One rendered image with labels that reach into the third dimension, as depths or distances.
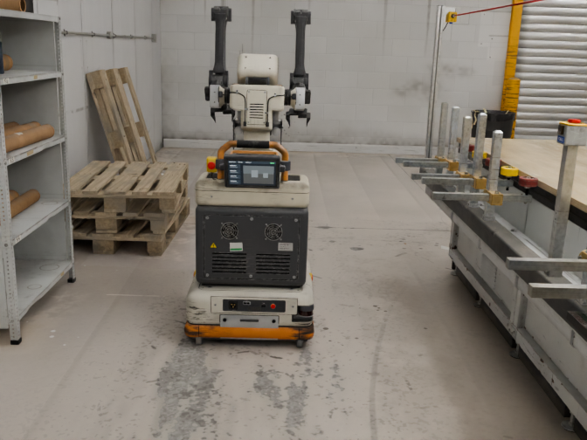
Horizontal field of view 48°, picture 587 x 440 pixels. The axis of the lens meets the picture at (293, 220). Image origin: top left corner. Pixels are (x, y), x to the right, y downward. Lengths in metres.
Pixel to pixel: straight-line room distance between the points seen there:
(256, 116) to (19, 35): 1.46
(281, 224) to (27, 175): 1.70
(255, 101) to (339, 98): 6.02
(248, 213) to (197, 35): 6.42
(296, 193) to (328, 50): 6.33
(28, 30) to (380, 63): 6.13
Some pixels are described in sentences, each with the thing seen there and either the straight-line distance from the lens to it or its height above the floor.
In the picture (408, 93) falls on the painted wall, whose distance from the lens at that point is 9.47.
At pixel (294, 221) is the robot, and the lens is 3.12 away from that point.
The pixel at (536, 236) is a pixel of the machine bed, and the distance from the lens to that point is 3.12.
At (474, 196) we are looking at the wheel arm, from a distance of 3.00.
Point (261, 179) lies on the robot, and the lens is 3.05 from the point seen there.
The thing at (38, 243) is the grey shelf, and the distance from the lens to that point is 4.25.
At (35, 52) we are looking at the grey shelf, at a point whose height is 1.35.
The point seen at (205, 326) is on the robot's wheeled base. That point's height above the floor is 0.11.
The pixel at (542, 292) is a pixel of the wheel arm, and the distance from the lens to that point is 1.79.
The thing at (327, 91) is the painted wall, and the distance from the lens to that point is 9.33.
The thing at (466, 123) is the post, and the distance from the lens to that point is 3.49.
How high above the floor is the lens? 1.43
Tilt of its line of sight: 15 degrees down
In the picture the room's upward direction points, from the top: 2 degrees clockwise
